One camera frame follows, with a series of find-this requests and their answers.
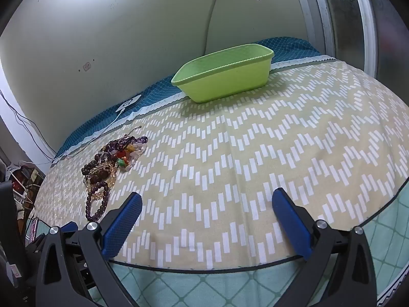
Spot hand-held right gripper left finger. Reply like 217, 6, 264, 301
35, 192, 143, 307

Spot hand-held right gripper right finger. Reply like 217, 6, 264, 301
272, 188, 382, 307

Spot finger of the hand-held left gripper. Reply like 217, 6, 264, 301
60, 221, 79, 236

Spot pile of beaded bracelets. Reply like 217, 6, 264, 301
81, 134, 149, 223

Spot green plastic basin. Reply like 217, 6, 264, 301
171, 43, 275, 103

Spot black panel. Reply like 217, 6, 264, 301
0, 181, 26, 263

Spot beige zigzag patterned cloth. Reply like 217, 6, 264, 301
33, 61, 409, 271

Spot teal diamond patterned mat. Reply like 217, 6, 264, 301
53, 37, 336, 163

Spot white framed glass door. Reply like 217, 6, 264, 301
291, 0, 409, 80

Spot cluttered wire rack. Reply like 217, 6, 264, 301
6, 161, 45, 212

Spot white charger cable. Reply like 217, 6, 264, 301
65, 110, 123, 159

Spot black wall cables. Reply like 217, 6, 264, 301
0, 90, 56, 167

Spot white controller with cable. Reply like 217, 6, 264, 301
116, 94, 143, 113

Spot white wall cord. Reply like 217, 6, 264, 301
201, 0, 219, 56

